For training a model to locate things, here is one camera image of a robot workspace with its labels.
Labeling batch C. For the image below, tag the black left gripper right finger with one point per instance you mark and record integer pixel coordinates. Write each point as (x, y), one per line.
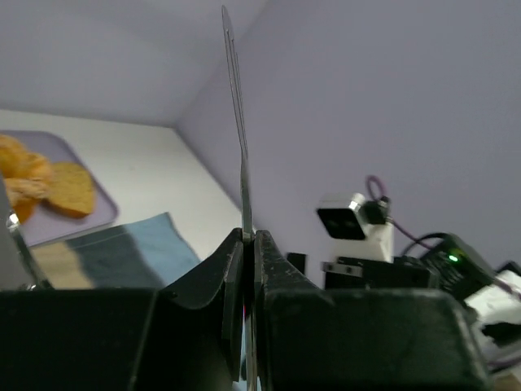
(380, 339)

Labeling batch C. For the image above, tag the round orange bundt cake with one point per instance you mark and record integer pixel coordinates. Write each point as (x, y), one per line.
(26, 175)

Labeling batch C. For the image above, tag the lavender plastic tray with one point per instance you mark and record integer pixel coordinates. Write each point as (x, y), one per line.
(46, 225)

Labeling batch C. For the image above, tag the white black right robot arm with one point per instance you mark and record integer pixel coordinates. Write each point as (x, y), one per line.
(446, 262)

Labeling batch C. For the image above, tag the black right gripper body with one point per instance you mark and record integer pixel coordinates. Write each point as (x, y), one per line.
(354, 273)

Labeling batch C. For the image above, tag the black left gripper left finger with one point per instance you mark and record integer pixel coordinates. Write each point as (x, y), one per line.
(186, 336)

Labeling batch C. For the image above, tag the striped cloth placemat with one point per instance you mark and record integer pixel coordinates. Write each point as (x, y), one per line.
(149, 253)

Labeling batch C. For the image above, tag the yellow bread slice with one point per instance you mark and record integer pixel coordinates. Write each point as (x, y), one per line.
(71, 191)

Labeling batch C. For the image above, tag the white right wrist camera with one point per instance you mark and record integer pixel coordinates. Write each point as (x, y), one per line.
(360, 228)

